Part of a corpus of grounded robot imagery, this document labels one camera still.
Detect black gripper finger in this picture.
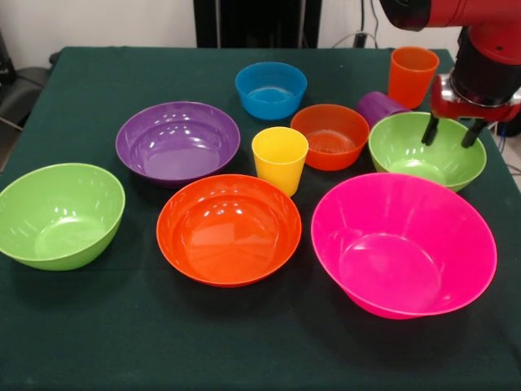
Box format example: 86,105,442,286
421,113,441,147
462,120,488,148

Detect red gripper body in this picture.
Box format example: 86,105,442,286
430,75,521,123

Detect green plastic bowl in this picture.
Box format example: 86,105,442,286
0,162,126,272
368,112,488,192

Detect purple plastic cup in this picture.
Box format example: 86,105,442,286
355,91,413,128

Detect orange plastic cup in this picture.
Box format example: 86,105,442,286
387,46,440,110

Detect small orange plastic bowl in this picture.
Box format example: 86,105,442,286
290,103,370,171

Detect pink plastic bowl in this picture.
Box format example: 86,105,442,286
310,172,498,320

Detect yellow plastic cup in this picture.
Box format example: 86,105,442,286
251,126,309,197

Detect blue plastic bowl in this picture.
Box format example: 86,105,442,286
234,61,308,121

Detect large orange plastic bowl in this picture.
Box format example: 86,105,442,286
156,174,303,288

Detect purple plastic bowl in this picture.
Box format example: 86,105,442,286
115,101,242,189

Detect dark green tablecloth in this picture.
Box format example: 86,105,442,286
0,46,521,391

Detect black chair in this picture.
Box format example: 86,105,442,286
0,30,52,131

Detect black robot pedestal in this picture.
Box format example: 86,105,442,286
193,0,322,49

